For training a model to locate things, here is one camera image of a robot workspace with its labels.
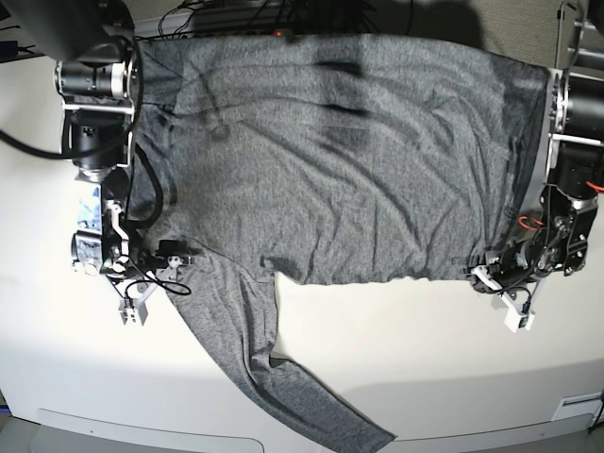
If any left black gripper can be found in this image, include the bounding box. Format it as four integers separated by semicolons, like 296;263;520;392
465;241;545;314

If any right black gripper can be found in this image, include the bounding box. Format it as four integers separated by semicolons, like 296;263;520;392
106;244;194;312

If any grey long-sleeve T-shirt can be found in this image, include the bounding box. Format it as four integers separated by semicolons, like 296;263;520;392
136;35;549;452

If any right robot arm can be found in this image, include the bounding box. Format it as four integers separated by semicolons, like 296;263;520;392
1;1;192;325

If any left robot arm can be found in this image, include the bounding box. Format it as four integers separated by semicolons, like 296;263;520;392
469;1;603;331

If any black power strip red light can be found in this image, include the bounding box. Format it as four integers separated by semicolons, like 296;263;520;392
172;25;294;40

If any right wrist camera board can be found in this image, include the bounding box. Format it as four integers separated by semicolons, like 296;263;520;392
119;297;148;327

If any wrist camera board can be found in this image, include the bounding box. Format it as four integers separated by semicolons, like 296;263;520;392
504;308;535;333
119;297;148;327

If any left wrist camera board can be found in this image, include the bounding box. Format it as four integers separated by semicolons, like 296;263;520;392
504;308;535;333

